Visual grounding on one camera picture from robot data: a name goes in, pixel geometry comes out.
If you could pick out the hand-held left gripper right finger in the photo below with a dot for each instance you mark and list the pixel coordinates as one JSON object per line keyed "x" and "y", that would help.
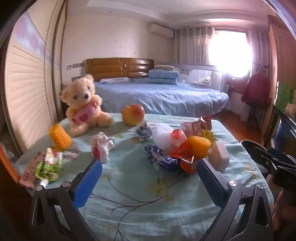
{"x": 208, "y": 180}

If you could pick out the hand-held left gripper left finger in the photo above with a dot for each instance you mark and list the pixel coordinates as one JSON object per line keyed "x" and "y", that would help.
{"x": 87, "y": 183}

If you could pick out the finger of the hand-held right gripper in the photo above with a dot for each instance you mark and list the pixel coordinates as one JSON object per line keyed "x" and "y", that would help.
{"x": 251, "y": 144}
{"x": 263, "y": 162}

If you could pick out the white and red wrapper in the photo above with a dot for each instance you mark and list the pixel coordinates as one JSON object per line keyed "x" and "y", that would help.
{"x": 178, "y": 138}

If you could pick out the red milk carton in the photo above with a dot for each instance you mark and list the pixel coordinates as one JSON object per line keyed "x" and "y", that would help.
{"x": 189, "y": 128}

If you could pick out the white foam fruit net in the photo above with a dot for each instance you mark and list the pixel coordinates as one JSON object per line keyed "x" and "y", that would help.
{"x": 161, "y": 134}

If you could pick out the person's right hand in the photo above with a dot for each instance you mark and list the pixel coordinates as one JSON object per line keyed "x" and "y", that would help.
{"x": 278, "y": 208}

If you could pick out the crumpled white tissue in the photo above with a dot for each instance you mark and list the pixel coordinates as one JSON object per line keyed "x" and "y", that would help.
{"x": 100, "y": 148}

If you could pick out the orange snack wrapper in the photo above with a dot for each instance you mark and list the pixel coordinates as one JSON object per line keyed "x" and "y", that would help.
{"x": 182, "y": 151}

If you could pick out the black cabinet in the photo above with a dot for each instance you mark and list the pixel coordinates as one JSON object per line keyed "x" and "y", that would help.
{"x": 284, "y": 122}

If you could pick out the green drink pouch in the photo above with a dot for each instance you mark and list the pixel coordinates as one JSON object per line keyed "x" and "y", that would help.
{"x": 49, "y": 166}

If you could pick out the yellow snack packet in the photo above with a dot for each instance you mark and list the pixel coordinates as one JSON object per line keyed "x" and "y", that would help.
{"x": 209, "y": 135}

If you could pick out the red snack packet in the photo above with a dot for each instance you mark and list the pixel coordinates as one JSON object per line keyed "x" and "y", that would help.
{"x": 206, "y": 122}

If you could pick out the blue and white snack wrapper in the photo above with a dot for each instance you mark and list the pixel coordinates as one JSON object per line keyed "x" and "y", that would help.
{"x": 161, "y": 160}

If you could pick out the floral light green tablecloth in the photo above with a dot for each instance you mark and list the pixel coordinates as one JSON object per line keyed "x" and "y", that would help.
{"x": 138, "y": 180}

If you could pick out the dark red coat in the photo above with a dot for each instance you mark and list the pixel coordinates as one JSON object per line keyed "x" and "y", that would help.
{"x": 254, "y": 90}

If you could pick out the brown plush toy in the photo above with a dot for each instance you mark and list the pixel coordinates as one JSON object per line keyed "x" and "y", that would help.
{"x": 291, "y": 108}

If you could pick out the pink snack packet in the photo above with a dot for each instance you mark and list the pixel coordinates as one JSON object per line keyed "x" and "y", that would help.
{"x": 29, "y": 171}

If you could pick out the green box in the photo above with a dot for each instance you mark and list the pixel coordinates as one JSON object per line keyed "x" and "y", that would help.
{"x": 286, "y": 95}

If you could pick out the red yellow apple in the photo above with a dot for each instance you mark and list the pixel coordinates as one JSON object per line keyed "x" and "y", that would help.
{"x": 133, "y": 114}

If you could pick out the beige teddy bear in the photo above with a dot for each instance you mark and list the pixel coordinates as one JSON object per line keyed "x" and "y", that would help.
{"x": 83, "y": 92}

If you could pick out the grey patterned curtain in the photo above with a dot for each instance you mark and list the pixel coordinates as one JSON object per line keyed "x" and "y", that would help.
{"x": 192, "y": 46}
{"x": 257, "y": 51}

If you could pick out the bright window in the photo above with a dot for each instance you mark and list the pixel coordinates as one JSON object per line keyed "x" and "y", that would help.
{"x": 229, "y": 51}

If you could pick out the bed with blue sheet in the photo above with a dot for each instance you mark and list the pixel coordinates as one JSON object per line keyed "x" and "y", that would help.
{"x": 161, "y": 95}

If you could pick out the white printed pillow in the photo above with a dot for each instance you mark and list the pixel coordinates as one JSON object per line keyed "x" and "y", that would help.
{"x": 111, "y": 80}

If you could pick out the cream slatted wardrobe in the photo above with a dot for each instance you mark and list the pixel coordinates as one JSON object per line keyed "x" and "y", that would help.
{"x": 25, "y": 97}

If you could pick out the folded blue quilt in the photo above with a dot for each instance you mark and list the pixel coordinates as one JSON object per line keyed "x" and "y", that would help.
{"x": 163, "y": 75}

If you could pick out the patterned pillow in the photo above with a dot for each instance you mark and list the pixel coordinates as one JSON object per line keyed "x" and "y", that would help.
{"x": 164, "y": 67}

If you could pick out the wooden headboard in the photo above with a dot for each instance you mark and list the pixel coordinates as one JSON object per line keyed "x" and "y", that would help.
{"x": 115, "y": 67}

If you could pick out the white air conditioner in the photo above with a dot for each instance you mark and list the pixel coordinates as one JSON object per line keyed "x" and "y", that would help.
{"x": 160, "y": 30}

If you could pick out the grey bed guard rail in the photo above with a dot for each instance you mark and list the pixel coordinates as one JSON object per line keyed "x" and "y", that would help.
{"x": 198, "y": 74}

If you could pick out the wall switch panel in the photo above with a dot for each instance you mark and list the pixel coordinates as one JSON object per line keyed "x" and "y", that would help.
{"x": 75, "y": 65}

